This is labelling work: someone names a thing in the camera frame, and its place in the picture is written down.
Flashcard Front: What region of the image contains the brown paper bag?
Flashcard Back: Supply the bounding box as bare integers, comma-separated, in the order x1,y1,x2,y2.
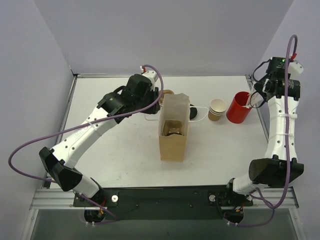
144,92,210,163

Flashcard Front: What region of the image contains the brown pulp cup carrier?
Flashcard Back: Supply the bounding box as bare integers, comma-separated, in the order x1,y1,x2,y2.
158,89,175,106
162,120,185,136

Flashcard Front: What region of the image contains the black coffee cup lid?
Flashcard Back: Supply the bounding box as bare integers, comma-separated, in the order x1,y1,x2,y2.
164,132,183,137

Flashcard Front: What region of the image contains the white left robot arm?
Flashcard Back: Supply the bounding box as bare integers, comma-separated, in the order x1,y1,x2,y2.
39,70,160,206

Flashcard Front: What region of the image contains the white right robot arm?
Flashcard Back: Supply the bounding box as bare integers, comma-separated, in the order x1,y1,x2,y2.
229,57,304,195

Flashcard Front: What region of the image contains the red cylindrical holder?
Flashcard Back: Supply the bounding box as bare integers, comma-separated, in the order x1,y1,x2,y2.
226,91,252,124

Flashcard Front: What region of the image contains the stack of black lids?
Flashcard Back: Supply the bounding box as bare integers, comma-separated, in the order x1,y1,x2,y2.
189,104,198,121

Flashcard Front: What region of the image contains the stack of paper cups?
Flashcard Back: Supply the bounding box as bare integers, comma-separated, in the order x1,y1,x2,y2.
208,99,228,122

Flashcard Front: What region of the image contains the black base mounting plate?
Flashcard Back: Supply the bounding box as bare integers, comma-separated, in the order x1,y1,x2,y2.
72,184,254,221

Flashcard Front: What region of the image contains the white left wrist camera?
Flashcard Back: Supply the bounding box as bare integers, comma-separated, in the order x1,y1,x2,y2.
139,66,159,85

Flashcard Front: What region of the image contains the aluminium frame rail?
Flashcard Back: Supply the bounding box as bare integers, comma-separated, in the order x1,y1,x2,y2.
30,187,299,210

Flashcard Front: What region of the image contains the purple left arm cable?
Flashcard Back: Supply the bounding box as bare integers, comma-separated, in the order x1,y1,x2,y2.
8,64,164,181

